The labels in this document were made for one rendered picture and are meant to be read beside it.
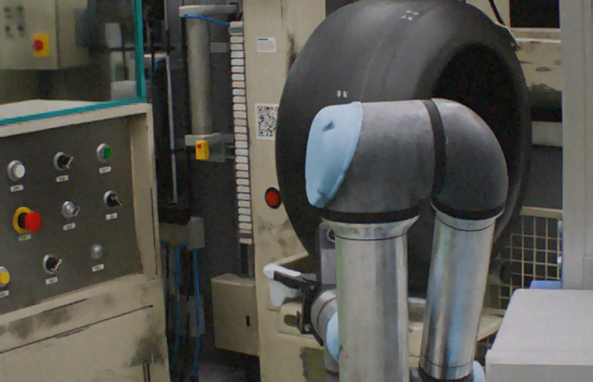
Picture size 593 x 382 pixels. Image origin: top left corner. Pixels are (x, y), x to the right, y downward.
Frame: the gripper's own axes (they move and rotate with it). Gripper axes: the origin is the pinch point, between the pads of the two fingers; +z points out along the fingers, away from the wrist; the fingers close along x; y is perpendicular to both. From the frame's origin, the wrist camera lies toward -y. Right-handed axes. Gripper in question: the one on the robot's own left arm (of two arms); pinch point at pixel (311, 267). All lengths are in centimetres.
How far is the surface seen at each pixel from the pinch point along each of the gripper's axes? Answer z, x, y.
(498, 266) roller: 47, 49, 8
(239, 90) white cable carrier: 72, -4, -21
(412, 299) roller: 30.2, 26.3, 12.0
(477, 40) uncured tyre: 38, 36, -37
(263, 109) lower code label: 65, 0, -18
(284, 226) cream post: 62, 7, 5
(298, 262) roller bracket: 55, 9, 11
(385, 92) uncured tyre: 23.4, 15.1, -26.7
